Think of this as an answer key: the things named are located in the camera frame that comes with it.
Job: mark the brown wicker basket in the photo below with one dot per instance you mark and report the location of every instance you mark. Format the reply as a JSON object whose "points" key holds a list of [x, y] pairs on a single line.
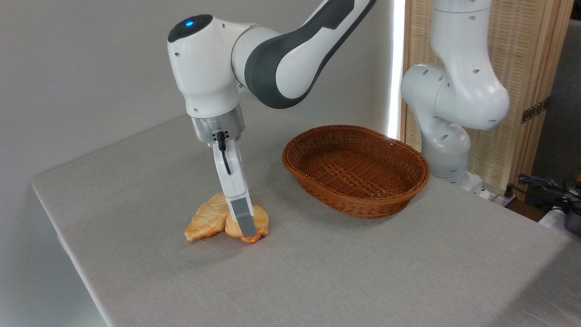
{"points": [[358, 175]]}

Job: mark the grey tablecloth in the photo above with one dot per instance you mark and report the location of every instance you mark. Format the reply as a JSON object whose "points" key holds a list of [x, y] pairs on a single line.
{"points": [[317, 272]]}

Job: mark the round bread bun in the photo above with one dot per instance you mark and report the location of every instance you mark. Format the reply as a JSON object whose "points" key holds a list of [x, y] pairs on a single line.
{"points": [[262, 222]]}

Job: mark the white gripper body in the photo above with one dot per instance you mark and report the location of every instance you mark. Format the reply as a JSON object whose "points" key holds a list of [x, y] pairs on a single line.
{"points": [[236, 177]]}

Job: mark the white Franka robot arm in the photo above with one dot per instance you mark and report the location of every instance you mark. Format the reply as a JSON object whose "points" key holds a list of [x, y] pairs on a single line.
{"points": [[463, 91]]}

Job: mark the black screen hinge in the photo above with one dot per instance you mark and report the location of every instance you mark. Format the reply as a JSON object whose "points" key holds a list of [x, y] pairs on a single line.
{"points": [[535, 110]]}

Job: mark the long braided bread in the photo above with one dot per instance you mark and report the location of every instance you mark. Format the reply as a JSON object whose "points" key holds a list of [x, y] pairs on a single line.
{"points": [[206, 220]]}

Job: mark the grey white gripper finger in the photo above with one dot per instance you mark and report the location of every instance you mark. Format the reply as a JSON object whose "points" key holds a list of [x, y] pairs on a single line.
{"points": [[245, 218]]}

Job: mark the bamboo folding screen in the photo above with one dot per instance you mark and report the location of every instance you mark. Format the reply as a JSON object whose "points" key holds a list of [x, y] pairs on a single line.
{"points": [[522, 54]]}

